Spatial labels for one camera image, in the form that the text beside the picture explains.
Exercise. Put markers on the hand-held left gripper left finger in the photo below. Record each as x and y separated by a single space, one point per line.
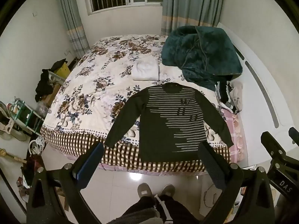
90 165

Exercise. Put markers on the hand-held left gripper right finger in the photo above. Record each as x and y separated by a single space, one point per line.
213 168

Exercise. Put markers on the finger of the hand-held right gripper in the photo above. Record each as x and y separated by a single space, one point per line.
272 142
293 135

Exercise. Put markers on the dark striped sweater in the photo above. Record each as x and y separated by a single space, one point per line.
168 121

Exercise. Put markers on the pile of crumpled clothes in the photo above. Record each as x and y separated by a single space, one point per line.
230 95

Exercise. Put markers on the dark clothes heap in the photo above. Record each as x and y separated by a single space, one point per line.
44 84

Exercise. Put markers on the person's right grey shoe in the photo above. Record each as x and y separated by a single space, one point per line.
168 190

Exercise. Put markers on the person's grey shoe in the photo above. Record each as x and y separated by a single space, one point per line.
144 190
168 190

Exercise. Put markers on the person's left grey shoe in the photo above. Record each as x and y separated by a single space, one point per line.
144 190

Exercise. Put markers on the white bed headboard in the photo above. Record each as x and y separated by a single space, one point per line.
259 79

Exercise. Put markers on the person's legs in dark pants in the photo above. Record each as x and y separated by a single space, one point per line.
151 208

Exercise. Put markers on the floral bed quilt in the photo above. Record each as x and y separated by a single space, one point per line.
93 91

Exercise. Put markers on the wooden stick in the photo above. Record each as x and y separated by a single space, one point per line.
10 155

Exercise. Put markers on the green storage rack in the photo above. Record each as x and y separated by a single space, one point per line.
26 115

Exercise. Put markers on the white plastic bin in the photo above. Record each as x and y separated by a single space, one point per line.
55 77

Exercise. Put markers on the yellow box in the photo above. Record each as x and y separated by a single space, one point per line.
62 71

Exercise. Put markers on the white folded cloth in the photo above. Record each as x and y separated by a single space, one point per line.
145 71

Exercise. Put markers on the teal plush blanket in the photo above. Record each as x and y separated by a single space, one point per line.
201 53

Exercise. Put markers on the grey-blue curtain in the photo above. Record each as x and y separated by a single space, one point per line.
72 18
189 3

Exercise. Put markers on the wall switch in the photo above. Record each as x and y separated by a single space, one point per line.
67 52

